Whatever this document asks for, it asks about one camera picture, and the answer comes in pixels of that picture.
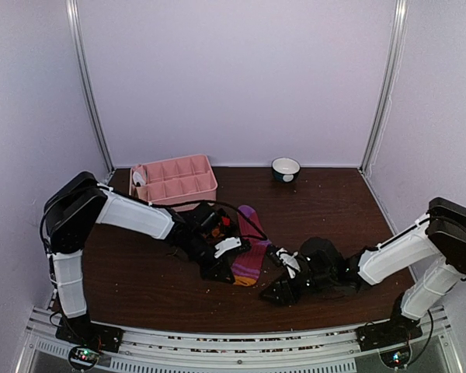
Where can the left aluminium frame post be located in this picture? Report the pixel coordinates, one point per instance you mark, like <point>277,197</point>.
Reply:
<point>87,89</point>

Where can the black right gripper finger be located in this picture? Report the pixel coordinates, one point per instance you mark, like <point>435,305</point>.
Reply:
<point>283,291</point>
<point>279,256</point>

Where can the aluminium frame post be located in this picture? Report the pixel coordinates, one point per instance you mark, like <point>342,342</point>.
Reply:
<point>87,89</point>
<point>390,73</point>

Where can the pink divided organizer tray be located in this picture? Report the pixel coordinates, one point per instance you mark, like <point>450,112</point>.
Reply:
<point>172,181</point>

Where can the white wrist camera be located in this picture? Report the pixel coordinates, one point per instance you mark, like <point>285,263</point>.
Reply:
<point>226,246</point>
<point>295,264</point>

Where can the black red yellow argyle sock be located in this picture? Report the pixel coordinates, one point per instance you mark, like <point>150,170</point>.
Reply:
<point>216,224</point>

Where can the front aluminium rail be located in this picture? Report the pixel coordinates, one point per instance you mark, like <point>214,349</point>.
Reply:
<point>333,349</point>

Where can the white item in tray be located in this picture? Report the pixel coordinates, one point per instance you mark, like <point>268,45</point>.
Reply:
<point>138,179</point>

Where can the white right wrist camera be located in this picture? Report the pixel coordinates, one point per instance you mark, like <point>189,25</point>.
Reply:
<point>295,264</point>

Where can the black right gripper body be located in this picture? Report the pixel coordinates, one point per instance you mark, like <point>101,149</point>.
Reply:
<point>321,281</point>

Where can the dark blue white bowl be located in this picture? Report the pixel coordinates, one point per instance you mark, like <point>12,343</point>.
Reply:
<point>285,170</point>

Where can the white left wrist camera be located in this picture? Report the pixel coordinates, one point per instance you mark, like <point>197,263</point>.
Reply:
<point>226,246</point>

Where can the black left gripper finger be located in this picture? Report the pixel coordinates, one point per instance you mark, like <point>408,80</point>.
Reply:
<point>217,270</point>
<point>243,247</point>

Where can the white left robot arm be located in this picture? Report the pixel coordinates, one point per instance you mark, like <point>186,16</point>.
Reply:
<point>77,216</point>

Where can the right aluminium frame post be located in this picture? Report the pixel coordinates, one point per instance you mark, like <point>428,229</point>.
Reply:
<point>390,73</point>

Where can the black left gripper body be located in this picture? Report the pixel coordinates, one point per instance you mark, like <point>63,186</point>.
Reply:
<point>193,248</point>

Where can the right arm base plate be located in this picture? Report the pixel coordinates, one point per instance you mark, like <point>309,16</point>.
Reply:
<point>384,334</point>

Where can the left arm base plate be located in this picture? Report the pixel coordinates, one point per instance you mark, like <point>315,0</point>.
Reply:
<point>89,336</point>

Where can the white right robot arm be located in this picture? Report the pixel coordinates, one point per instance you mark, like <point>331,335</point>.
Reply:
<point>441,233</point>

